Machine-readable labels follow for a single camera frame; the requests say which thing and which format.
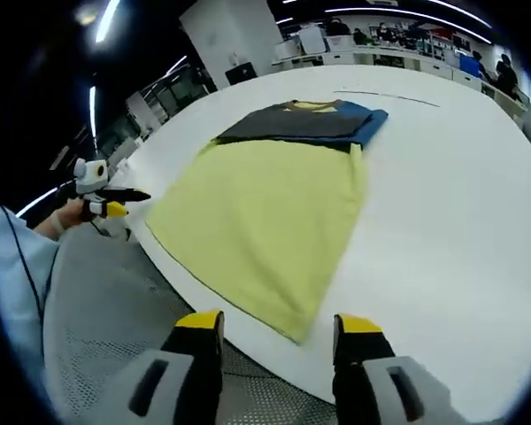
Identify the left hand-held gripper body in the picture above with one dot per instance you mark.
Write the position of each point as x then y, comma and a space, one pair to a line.
90, 179

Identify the blue box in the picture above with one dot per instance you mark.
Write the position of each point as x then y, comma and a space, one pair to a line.
469, 64

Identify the thin template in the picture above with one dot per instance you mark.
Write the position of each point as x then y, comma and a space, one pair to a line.
382, 94

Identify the black cabinet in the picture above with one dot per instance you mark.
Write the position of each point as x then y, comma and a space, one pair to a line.
240, 74

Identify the white board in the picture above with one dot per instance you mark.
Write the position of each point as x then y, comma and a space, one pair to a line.
312, 40

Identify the person's left hand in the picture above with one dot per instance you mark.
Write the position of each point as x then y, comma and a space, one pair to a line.
76, 214

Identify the person's light blue shirt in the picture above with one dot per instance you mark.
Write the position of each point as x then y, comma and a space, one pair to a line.
9, 288

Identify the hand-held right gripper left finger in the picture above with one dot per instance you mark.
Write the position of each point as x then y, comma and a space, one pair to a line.
172, 389

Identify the ceiling light strip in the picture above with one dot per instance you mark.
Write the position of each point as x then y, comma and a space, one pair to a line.
407, 9

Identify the white machine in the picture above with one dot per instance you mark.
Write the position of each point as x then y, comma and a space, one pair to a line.
287, 49

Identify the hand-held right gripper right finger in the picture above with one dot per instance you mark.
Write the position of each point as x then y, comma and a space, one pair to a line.
380, 389

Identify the yellow blue grey garment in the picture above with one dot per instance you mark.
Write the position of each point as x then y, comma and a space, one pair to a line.
256, 221

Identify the white cabinet counter row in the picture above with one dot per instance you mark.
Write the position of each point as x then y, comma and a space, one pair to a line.
380, 57

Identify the white square pillar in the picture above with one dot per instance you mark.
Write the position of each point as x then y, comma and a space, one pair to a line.
230, 40

